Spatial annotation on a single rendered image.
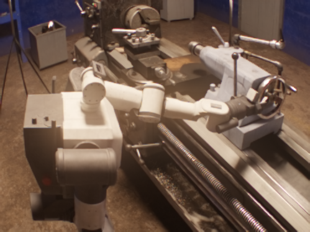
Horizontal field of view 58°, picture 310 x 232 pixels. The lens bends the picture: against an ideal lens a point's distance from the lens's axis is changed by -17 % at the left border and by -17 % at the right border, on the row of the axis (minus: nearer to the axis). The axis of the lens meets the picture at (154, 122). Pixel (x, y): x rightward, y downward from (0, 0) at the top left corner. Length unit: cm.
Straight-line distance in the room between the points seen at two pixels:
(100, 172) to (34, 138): 24
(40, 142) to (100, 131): 18
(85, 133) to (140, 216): 149
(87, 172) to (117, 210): 159
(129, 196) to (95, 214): 157
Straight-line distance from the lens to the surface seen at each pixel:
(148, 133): 186
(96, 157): 78
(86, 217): 89
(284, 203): 132
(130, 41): 190
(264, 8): 547
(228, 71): 156
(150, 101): 117
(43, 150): 93
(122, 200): 242
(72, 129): 88
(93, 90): 89
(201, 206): 183
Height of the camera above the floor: 179
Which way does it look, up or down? 35 degrees down
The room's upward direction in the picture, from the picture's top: 2 degrees counter-clockwise
